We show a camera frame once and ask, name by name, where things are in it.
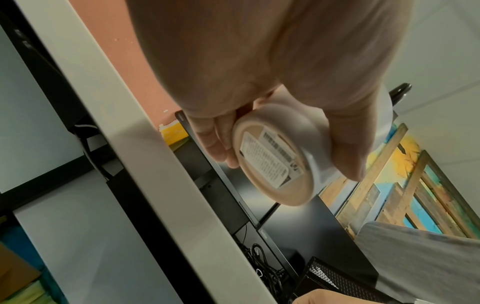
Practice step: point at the brown cardboard box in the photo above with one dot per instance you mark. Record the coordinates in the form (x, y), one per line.
(15, 273)

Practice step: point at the black pens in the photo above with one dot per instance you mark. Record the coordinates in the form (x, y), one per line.
(400, 92)

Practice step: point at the white desk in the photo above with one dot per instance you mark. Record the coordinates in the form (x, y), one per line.
(150, 178)

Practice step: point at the yellow paper scrap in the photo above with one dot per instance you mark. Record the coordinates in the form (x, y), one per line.
(174, 133)

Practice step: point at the person's left hand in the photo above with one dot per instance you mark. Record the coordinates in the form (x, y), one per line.
(243, 44)

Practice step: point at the person's right hand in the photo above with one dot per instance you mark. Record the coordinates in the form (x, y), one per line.
(326, 298)

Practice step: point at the white paper cup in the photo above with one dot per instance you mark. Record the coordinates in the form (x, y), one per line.
(300, 127)

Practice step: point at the black mesh paper tray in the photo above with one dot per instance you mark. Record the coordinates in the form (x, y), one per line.
(337, 282)

